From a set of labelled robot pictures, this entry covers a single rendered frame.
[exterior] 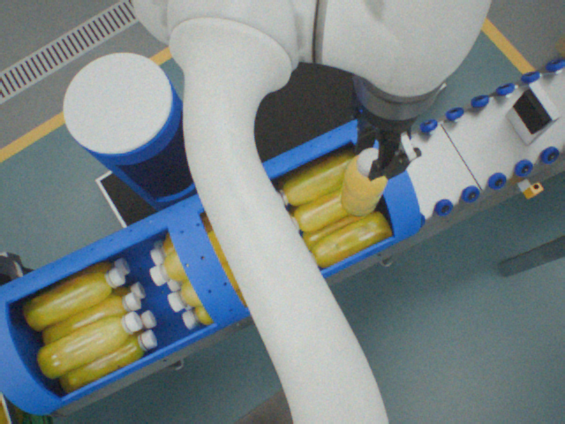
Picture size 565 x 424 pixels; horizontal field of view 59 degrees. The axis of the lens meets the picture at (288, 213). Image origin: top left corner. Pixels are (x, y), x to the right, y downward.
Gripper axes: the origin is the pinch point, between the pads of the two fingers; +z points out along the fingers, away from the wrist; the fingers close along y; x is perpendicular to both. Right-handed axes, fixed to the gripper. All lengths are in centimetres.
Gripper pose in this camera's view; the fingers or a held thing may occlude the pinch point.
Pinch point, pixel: (372, 155)
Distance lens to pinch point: 74.5
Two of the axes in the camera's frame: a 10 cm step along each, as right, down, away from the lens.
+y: -4.3, -8.7, 2.5
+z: 0.5, 2.5, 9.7
